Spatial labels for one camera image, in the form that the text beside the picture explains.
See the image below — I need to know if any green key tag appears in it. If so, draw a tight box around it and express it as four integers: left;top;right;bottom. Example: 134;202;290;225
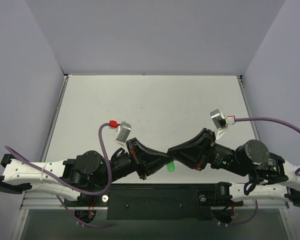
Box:
166;162;175;173

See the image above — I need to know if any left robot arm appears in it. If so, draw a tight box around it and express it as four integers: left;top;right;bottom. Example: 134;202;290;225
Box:
0;138;173;206

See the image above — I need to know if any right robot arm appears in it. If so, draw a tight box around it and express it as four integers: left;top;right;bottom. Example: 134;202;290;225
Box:
167;128;300;207

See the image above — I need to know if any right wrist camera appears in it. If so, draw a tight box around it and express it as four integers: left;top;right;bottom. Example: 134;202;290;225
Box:
210;109;227;130

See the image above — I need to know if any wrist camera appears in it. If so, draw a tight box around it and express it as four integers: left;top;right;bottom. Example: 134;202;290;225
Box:
210;109;227;130
115;121;132;148

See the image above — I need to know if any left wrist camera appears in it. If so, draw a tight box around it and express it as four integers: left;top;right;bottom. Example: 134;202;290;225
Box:
115;121;132;148

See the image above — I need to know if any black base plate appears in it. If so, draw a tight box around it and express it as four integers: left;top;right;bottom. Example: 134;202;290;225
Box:
64;182;244;221

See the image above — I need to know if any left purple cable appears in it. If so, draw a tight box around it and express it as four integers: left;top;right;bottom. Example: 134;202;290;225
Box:
4;121;116;196

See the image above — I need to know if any purple cable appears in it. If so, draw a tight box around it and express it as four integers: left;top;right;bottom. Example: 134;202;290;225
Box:
234;116;300;176
4;121;116;196

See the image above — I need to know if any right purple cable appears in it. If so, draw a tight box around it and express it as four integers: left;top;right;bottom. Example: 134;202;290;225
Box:
234;116;300;176

